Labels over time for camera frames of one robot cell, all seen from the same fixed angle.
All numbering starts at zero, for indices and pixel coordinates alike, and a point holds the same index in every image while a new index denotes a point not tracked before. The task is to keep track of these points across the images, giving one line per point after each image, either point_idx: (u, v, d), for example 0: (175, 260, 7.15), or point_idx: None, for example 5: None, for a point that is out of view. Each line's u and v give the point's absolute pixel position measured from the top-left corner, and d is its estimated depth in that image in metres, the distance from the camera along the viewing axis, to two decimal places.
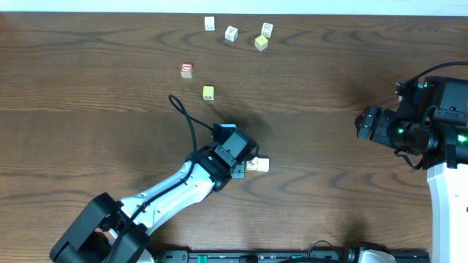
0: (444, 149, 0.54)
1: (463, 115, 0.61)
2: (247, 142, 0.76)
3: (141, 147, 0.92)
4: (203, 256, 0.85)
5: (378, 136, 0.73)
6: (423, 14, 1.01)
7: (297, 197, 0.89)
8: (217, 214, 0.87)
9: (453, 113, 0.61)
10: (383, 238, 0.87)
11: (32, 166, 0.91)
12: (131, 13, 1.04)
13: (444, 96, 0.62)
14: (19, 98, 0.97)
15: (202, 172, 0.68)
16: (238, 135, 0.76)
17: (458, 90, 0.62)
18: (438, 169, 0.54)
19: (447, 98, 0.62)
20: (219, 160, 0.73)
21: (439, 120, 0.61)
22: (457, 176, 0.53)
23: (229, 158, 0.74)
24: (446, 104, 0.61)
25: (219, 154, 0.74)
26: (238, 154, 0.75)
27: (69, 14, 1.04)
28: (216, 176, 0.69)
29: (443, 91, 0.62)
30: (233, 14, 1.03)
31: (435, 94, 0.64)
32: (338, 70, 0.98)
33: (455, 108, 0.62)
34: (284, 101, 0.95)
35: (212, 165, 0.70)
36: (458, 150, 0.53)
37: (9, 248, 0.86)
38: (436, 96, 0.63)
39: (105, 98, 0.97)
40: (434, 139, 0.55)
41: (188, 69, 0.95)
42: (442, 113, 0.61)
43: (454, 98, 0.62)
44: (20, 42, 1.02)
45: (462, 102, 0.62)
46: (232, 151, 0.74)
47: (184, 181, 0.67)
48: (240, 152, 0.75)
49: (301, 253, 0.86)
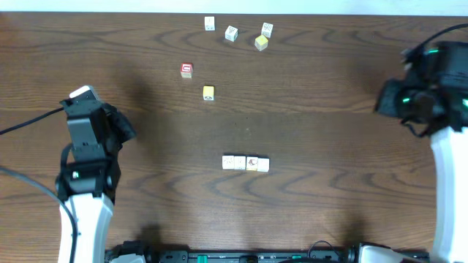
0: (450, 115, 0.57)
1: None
2: (91, 118, 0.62)
3: (141, 147, 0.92)
4: (203, 256, 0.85)
5: (385, 108, 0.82)
6: (423, 14, 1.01)
7: (297, 197, 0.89)
8: (217, 214, 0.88)
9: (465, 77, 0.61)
10: (382, 238, 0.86)
11: (31, 167, 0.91)
12: (132, 13, 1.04)
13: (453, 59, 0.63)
14: (18, 98, 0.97)
15: (83, 197, 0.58)
16: (73, 122, 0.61)
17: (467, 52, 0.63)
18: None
19: (458, 61, 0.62)
20: (85, 172, 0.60)
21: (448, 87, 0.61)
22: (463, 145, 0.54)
23: (94, 147, 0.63)
24: (455, 69, 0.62)
25: (82, 159, 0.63)
26: (93, 137, 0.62)
27: (69, 14, 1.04)
28: (97, 185, 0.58)
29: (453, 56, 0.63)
30: (234, 14, 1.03)
31: (444, 58, 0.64)
32: (338, 70, 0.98)
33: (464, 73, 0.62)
34: (284, 101, 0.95)
35: (83, 183, 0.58)
36: (439, 110, 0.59)
37: (9, 248, 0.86)
38: (447, 58, 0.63)
39: (105, 97, 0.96)
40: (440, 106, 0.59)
41: (188, 69, 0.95)
42: (450, 79, 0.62)
43: (463, 62, 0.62)
44: (20, 42, 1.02)
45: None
46: (88, 142, 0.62)
47: (77, 235, 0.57)
48: (95, 132, 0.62)
49: (301, 253, 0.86)
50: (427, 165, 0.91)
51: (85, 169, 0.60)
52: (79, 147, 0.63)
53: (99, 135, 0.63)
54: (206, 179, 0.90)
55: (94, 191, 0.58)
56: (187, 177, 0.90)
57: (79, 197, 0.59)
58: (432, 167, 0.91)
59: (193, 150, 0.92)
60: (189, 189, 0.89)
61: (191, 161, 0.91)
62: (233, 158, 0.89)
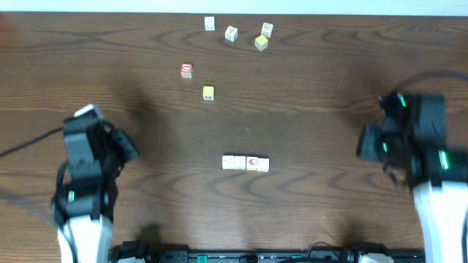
0: (425, 178, 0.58)
1: (440, 130, 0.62)
2: (86, 133, 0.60)
3: (141, 147, 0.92)
4: (203, 256, 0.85)
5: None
6: (423, 14, 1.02)
7: (297, 197, 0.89)
8: (216, 214, 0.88)
9: (434, 130, 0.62)
10: (383, 238, 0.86)
11: (31, 167, 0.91)
12: (132, 13, 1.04)
13: (423, 109, 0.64)
14: (19, 98, 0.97)
15: (80, 223, 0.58)
16: (69, 136, 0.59)
17: (435, 103, 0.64)
18: (450, 185, 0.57)
19: (426, 109, 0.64)
20: (81, 190, 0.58)
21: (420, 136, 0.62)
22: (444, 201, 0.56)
23: (89, 164, 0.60)
24: (425, 117, 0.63)
25: (77, 174, 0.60)
26: (89, 152, 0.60)
27: (69, 14, 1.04)
28: (95, 206, 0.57)
29: (420, 105, 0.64)
30: (233, 14, 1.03)
31: (414, 107, 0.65)
32: (338, 70, 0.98)
33: (435, 127, 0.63)
34: (284, 101, 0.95)
35: (78, 203, 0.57)
36: (415, 163, 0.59)
37: (9, 248, 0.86)
38: (416, 108, 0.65)
39: (105, 97, 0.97)
40: (417, 161, 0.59)
41: (188, 69, 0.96)
42: (422, 129, 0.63)
43: (431, 112, 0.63)
44: (20, 42, 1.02)
45: (439, 112, 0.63)
46: (83, 158, 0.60)
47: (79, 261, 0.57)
48: (90, 149, 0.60)
49: (301, 253, 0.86)
50: None
51: (80, 188, 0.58)
52: (74, 163, 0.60)
53: (94, 152, 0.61)
54: (206, 179, 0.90)
55: (92, 212, 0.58)
56: (187, 177, 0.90)
57: (77, 220, 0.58)
58: None
59: (193, 150, 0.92)
60: (189, 189, 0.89)
61: (191, 161, 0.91)
62: (233, 158, 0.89)
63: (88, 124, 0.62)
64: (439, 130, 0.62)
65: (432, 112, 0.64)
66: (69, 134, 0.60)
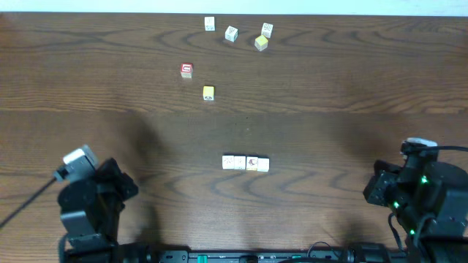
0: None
1: (461, 226, 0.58)
2: (85, 213, 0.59)
3: (141, 147, 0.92)
4: (203, 256, 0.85)
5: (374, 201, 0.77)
6: (422, 14, 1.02)
7: (297, 197, 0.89)
8: (217, 214, 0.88)
9: (452, 225, 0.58)
10: (383, 238, 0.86)
11: (31, 166, 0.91)
12: (132, 14, 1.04)
13: (447, 205, 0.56)
14: (19, 98, 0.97)
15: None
16: (66, 218, 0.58)
17: (461, 199, 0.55)
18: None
19: (449, 208, 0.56)
20: None
21: (434, 237, 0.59)
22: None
23: (93, 237, 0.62)
24: (446, 215, 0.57)
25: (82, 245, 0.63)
26: (89, 229, 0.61)
27: (69, 14, 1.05)
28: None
29: (445, 200, 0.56)
30: (234, 15, 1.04)
31: (436, 196, 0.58)
32: (338, 70, 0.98)
33: (455, 219, 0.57)
34: (284, 101, 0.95)
35: None
36: None
37: (9, 248, 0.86)
38: (438, 200, 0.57)
39: (106, 97, 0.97)
40: (425, 258, 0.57)
41: (188, 69, 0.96)
42: (439, 226, 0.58)
43: (455, 210, 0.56)
44: (21, 42, 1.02)
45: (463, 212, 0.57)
46: (85, 234, 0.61)
47: None
48: (91, 226, 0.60)
49: (301, 253, 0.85)
50: None
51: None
52: (77, 237, 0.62)
53: (94, 225, 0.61)
54: (206, 179, 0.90)
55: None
56: (187, 177, 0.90)
57: None
58: None
59: (193, 150, 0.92)
60: (189, 189, 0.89)
61: (191, 161, 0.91)
62: (233, 158, 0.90)
63: (86, 196, 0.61)
64: (461, 224, 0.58)
65: (458, 209, 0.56)
66: (64, 212, 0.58)
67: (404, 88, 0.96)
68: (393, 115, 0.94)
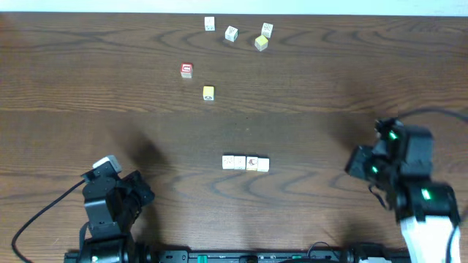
0: (409, 208, 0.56)
1: (429, 168, 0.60)
2: (107, 199, 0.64)
3: (141, 147, 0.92)
4: (203, 256, 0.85)
5: (355, 171, 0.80)
6: (423, 14, 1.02)
7: (297, 197, 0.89)
8: (217, 214, 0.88)
9: (420, 166, 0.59)
10: (383, 238, 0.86)
11: (31, 166, 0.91)
12: (132, 14, 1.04)
13: (410, 147, 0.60)
14: (19, 98, 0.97)
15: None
16: (90, 204, 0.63)
17: (422, 141, 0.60)
18: (432, 216, 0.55)
19: (414, 149, 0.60)
20: (103, 253, 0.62)
21: (405, 175, 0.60)
22: (425, 238, 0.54)
23: (110, 226, 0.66)
24: (412, 155, 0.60)
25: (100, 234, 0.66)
26: (109, 215, 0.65)
27: (69, 14, 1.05)
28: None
29: (408, 143, 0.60)
30: (234, 15, 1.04)
31: (402, 144, 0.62)
32: (338, 70, 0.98)
33: (422, 161, 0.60)
34: (284, 101, 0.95)
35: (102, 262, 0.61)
36: (401, 201, 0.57)
37: (9, 248, 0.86)
38: (404, 146, 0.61)
39: (105, 97, 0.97)
40: (402, 196, 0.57)
41: (188, 69, 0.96)
42: (409, 167, 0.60)
43: (419, 149, 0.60)
44: (20, 42, 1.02)
45: (427, 153, 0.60)
46: (104, 220, 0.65)
47: None
48: (110, 212, 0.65)
49: (301, 253, 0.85)
50: None
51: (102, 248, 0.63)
52: (95, 225, 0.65)
53: (113, 213, 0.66)
54: (206, 179, 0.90)
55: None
56: (187, 177, 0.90)
57: None
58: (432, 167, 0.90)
59: (193, 150, 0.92)
60: (189, 189, 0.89)
61: (191, 161, 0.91)
62: (233, 158, 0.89)
63: (107, 187, 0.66)
64: (428, 166, 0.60)
65: (421, 150, 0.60)
66: (89, 198, 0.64)
67: (404, 88, 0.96)
68: (393, 115, 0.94)
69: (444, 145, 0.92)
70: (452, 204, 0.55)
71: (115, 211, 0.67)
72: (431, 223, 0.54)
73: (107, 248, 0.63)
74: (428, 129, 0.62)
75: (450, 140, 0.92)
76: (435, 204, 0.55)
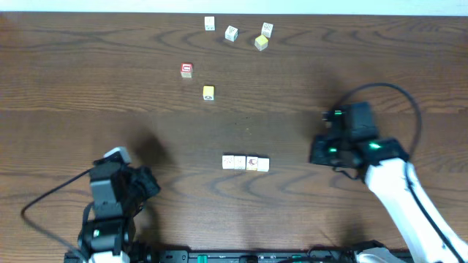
0: (366, 164, 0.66)
1: (374, 128, 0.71)
2: (111, 180, 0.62)
3: (141, 147, 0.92)
4: (203, 256, 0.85)
5: (319, 158, 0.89)
6: (423, 14, 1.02)
7: (297, 197, 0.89)
8: (217, 214, 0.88)
9: (368, 130, 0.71)
10: (383, 237, 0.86)
11: (31, 166, 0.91)
12: (132, 13, 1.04)
13: (355, 116, 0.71)
14: (19, 97, 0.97)
15: (103, 255, 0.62)
16: (95, 183, 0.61)
17: (363, 109, 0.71)
18: (387, 160, 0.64)
19: (357, 117, 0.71)
20: (104, 230, 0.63)
21: (357, 139, 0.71)
22: (385, 180, 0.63)
23: (113, 207, 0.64)
24: (359, 122, 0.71)
25: (103, 215, 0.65)
26: (112, 198, 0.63)
27: (69, 14, 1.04)
28: (117, 244, 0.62)
29: (352, 113, 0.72)
30: (234, 14, 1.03)
31: (348, 115, 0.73)
32: (338, 70, 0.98)
33: (368, 126, 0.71)
34: (284, 101, 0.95)
35: (103, 239, 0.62)
36: (357, 161, 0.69)
37: (9, 248, 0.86)
38: (349, 116, 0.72)
39: (105, 97, 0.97)
40: (356, 156, 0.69)
41: (188, 69, 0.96)
42: (358, 131, 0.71)
43: (362, 116, 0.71)
44: (20, 42, 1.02)
45: (368, 117, 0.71)
46: (107, 201, 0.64)
47: None
48: (114, 194, 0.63)
49: (301, 253, 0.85)
50: (427, 165, 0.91)
51: (105, 227, 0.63)
52: (99, 205, 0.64)
53: (118, 196, 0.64)
54: (206, 178, 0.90)
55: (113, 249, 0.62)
56: (187, 177, 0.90)
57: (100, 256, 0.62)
58: (432, 166, 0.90)
59: (193, 150, 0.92)
60: (189, 188, 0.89)
61: (191, 161, 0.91)
62: (233, 158, 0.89)
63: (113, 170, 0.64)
64: (373, 127, 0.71)
65: (364, 115, 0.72)
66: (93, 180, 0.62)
67: (404, 88, 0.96)
68: (393, 115, 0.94)
69: (444, 145, 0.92)
70: (398, 147, 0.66)
71: (120, 193, 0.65)
72: (387, 164, 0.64)
73: (110, 226, 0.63)
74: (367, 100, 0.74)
75: (450, 140, 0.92)
76: (384, 150, 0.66)
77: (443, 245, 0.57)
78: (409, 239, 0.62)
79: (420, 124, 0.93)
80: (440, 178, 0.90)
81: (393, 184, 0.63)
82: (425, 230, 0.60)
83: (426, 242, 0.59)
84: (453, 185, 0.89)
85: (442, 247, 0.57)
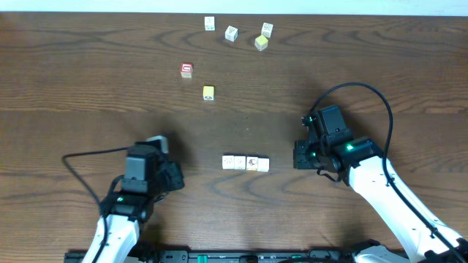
0: (345, 166, 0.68)
1: (346, 131, 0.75)
2: (146, 158, 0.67)
3: None
4: (203, 256, 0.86)
5: (301, 164, 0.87)
6: (423, 14, 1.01)
7: (297, 197, 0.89)
8: (217, 214, 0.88)
9: (340, 133, 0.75)
10: (382, 237, 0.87)
11: (31, 166, 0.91)
12: (131, 13, 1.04)
13: (326, 122, 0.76)
14: (19, 97, 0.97)
15: (121, 219, 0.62)
16: (131, 158, 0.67)
17: (333, 114, 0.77)
18: (364, 159, 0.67)
19: (329, 123, 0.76)
20: (127, 201, 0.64)
21: (332, 144, 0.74)
22: (364, 180, 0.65)
23: (140, 183, 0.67)
24: (330, 127, 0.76)
25: (128, 189, 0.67)
26: (144, 175, 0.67)
27: (69, 14, 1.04)
28: (134, 211, 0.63)
29: (323, 119, 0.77)
30: (234, 14, 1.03)
31: (320, 122, 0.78)
32: (338, 70, 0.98)
33: (340, 128, 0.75)
34: (284, 101, 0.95)
35: (123, 207, 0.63)
36: (337, 164, 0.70)
37: (9, 248, 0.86)
38: (321, 123, 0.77)
39: (105, 97, 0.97)
40: (336, 161, 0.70)
41: (188, 69, 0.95)
42: (332, 136, 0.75)
43: (333, 120, 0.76)
44: (20, 42, 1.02)
45: (339, 122, 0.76)
46: (137, 177, 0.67)
47: (104, 244, 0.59)
48: (145, 170, 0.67)
49: (301, 253, 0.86)
50: (427, 165, 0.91)
51: (128, 199, 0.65)
52: (129, 180, 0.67)
53: (148, 174, 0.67)
54: (206, 178, 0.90)
55: (130, 215, 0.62)
56: (187, 177, 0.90)
57: (115, 220, 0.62)
58: (432, 166, 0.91)
59: (193, 150, 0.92)
60: (189, 189, 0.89)
61: (191, 161, 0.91)
62: (233, 158, 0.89)
63: (151, 151, 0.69)
64: (346, 130, 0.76)
65: (335, 120, 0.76)
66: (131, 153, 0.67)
67: (404, 88, 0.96)
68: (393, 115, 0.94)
69: (444, 145, 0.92)
70: (372, 145, 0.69)
71: (151, 174, 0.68)
72: (365, 163, 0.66)
73: (132, 200, 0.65)
74: (335, 107, 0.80)
75: (450, 140, 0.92)
76: (359, 149, 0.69)
77: (431, 234, 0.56)
78: (401, 239, 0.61)
79: (420, 124, 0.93)
80: (440, 178, 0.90)
81: (372, 182, 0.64)
82: (412, 222, 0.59)
83: (416, 236, 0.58)
84: (453, 185, 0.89)
85: (431, 237, 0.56)
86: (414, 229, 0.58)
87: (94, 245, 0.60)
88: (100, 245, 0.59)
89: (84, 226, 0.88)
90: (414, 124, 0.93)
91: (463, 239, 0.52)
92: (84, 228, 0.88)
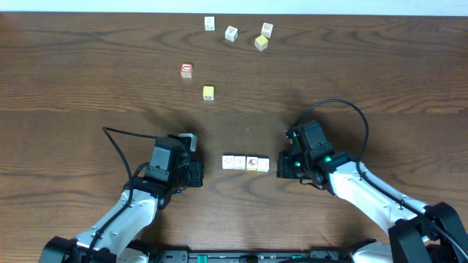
0: (327, 176, 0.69)
1: (327, 145, 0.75)
2: (172, 150, 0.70)
3: (141, 147, 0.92)
4: (203, 256, 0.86)
5: (285, 172, 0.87)
6: (423, 14, 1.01)
7: (298, 197, 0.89)
8: (217, 214, 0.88)
9: (322, 147, 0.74)
10: (382, 237, 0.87)
11: (31, 166, 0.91)
12: (131, 13, 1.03)
13: (308, 138, 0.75)
14: (18, 97, 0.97)
15: (144, 195, 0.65)
16: (159, 147, 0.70)
17: (315, 129, 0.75)
18: (341, 166, 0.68)
19: (311, 139, 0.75)
20: (151, 184, 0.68)
21: (316, 159, 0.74)
22: (338, 181, 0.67)
23: (162, 172, 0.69)
24: (313, 142, 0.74)
25: (152, 176, 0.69)
26: (169, 165, 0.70)
27: (68, 14, 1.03)
28: (158, 192, 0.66)
29: (306, 135, 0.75)
30: (234, 14, 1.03)
31: (303, 137, 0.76)
32: (338, 70, 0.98)
33: (322, 143, 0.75)
34: (284, 101, 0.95)
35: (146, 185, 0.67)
36: (320, 178, 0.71)
37: (9, 248, 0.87)
38: (304, 139, 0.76)
39: (105, 97, 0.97)
40: (319, 174, 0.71)
41: (188, 69, 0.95)
42: (315, 151, 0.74)
43: (316, 136, 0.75)
44: (20, 42, 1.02)
45: (320, 136, 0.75)
46: (161, 166, 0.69)
47: (128, 205, 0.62)
48: (169, 161, 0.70)
49: (301, 253, 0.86)
50: (426, 165, 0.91)
51: (151, 185, 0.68)
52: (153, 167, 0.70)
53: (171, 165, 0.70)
54: (206, 179, 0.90)
55: (153, 193, 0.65)
56: None
57: (141, 192, 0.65)
58: (432, 166, 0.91)
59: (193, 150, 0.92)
60: (188, 188, 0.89)
61: None
62: (233, 158, 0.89)
63: (177, 144, 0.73)
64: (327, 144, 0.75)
65: (317, 135, 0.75)
66: (159, 143, 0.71)
67: (404, 88, 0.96)
68: (393, 115, 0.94)
69: (444, 145, 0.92)
70: (348, 155, 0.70)
71: (174, 165, 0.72)
72: (342, 169, 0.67)
73: (154, 185, 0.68)
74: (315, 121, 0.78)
75: (450, 140, 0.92)
76: (336, 161, 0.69)
77: (399, 207, 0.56)
78: (378, 220, 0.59)
79: (420, 125, 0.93)
80: (440, 178, 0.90)
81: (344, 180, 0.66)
82: (382, 201, 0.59)
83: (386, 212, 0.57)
84: (453, 185, 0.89)
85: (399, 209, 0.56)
86: (385, 206, 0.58)
87: (119, 205, 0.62)
88: (123, 206, 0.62)
89: (84, 226, 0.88)
90: (414, 124, 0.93)
91: (430, 206, 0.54)
92: (85, 228, 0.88)
